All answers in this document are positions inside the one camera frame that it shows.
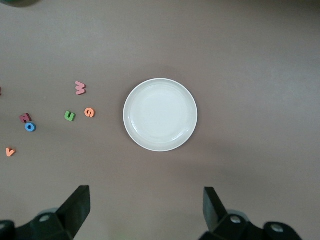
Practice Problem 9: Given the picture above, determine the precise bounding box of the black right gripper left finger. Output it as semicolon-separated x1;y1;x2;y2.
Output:
0;185;91;240

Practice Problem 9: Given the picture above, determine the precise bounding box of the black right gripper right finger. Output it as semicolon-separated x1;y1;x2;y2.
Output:
199;186;303;240

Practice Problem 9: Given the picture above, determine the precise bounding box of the green foam letter n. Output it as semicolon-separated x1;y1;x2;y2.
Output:
64;110;77;122

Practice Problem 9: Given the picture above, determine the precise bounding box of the pink foam letter w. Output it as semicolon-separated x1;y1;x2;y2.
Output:
75;80;87;96

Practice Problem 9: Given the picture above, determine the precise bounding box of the dark red foam letter z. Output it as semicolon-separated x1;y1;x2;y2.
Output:
19;112;33;124

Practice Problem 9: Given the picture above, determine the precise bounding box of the beige round plate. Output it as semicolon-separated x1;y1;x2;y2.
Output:
122;78;199;153

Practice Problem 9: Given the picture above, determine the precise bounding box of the green round plate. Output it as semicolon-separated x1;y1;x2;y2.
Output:
0;0;41;8

